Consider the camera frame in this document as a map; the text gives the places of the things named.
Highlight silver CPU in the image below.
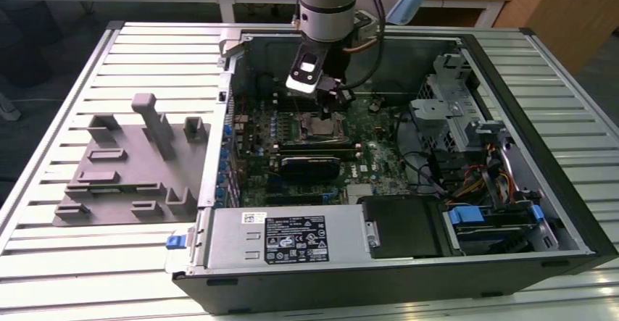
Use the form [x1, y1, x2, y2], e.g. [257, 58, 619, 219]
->
[308, 119, 340, 137]

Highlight metal socket cover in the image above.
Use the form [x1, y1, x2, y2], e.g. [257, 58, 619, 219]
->
[299, 113, 349, 144]

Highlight CPU socket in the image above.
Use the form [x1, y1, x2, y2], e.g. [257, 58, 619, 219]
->
[297, 112, 349, 145]

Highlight metal drive cage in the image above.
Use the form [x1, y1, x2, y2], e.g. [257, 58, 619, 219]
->
[408, 53, 508, 155]

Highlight green motherboard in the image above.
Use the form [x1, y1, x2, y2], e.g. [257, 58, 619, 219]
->
[231, 91, 412, 209]

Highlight silver chipset heatsink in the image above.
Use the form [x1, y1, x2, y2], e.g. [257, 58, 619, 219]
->
[345, 184, 377, 198]

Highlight black expansion slot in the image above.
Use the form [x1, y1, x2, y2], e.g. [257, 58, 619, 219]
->
[267, 193, 329, 207]

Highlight hard disk in blue carrier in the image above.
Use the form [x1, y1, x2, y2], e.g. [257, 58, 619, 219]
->
[447, 207, 543, 256]

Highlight wooden cabinet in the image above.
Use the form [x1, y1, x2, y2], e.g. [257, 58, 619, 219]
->
[493, 0, 619, 75]

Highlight grey parts rack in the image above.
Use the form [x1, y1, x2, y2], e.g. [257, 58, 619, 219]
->
[50, 92, 213, 228]

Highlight silver power supply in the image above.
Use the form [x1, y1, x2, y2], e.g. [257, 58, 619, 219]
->
[192, 204, 384, 275]

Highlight black PC case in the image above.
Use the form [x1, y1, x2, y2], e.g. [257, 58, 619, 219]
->
[166, 27, 619, 317]

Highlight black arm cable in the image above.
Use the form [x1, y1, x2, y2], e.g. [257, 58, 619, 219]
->
[340, 0, 391, 91]

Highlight multicolour power wires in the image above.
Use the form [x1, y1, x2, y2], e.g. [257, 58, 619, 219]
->
[447, 145, 516, 204]

